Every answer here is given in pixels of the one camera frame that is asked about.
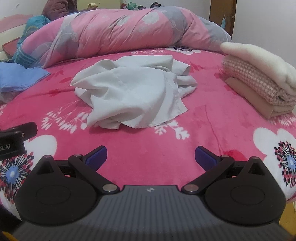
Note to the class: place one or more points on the beige folded garment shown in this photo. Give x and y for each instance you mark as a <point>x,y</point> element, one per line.
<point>266,109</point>

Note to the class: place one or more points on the pink floral bed blanket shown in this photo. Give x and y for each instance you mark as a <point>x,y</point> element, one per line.
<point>217,119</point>

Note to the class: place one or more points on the pink white headboard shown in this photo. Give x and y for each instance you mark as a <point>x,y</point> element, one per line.
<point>12,27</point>

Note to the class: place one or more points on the brown wooden door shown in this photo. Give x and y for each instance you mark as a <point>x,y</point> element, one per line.
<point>222,12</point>

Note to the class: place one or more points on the cream folded fleece garment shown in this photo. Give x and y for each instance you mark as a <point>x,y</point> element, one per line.
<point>278,70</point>

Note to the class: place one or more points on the red pillow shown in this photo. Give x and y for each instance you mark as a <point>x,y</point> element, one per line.
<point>10,47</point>

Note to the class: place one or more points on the blue cloth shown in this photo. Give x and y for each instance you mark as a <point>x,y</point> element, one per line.
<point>17,78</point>

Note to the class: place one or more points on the person in purple jacket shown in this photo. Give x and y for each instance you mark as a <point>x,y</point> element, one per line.
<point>55,9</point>

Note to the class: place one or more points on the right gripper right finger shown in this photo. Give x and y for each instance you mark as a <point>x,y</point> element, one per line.
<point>239,192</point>

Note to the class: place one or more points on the pink grey rolled duvet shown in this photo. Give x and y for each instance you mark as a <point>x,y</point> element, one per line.
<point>107,31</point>

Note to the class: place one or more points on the white shirt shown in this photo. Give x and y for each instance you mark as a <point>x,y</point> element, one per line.
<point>138,91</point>

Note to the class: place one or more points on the teal blue blanket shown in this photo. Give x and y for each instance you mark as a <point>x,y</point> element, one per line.
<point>33,24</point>

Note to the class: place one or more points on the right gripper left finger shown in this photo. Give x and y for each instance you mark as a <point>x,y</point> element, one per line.
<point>59,192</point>

